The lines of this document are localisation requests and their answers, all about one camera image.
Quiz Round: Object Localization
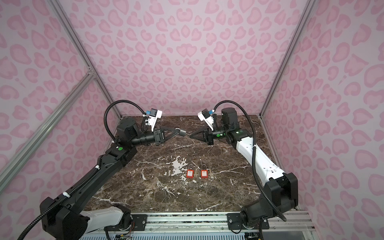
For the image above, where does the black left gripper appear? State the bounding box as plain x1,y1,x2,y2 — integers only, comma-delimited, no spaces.
130,125,178,149

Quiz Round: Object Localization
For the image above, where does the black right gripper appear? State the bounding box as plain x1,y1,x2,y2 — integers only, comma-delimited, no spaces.
192,123,231,146

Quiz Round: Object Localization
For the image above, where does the small black padlock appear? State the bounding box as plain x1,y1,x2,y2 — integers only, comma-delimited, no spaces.
178,129,187,137

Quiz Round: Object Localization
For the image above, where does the red padlock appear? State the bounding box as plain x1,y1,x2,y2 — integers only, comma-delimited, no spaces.
201,164,209,179
186,164,195,179

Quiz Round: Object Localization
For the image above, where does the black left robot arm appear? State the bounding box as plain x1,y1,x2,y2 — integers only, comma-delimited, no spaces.
40,118,186,240

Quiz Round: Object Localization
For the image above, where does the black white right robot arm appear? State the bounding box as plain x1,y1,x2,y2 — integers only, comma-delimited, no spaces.
190,108,299,230

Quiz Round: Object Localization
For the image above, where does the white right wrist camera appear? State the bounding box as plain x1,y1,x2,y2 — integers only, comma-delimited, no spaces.
198,109,215,131

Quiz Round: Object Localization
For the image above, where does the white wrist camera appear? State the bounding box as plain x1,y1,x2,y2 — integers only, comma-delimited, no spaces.
198,109,215,131
145,109,163,132

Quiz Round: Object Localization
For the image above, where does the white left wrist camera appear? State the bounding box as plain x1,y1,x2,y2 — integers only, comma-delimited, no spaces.
145,109,163,132

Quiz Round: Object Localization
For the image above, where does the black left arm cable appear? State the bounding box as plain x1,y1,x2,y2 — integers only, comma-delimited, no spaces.
103,99,148,142

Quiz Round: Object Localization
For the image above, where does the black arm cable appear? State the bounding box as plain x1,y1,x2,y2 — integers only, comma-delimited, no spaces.
103,99,148,142
213,100,287,222

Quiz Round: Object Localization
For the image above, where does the aluminium frame post left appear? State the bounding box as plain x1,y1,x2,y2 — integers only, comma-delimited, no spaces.
47,0,114,104

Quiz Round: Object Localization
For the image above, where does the aluminium frame post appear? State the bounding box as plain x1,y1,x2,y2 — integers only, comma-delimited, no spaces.
259,0,319,119
47,0,114,104

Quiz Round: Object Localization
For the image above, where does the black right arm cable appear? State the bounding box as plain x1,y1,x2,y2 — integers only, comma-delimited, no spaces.
213,100,287,222

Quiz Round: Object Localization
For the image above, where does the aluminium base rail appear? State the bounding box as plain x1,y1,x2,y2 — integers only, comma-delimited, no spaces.
77,209,316,240

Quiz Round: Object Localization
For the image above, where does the aluminium diagonal frame bar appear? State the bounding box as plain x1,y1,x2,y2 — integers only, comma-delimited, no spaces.
1,71,95,193

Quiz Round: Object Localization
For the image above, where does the aluminium frame post right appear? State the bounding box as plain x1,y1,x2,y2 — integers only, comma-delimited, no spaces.
259,0,319,119

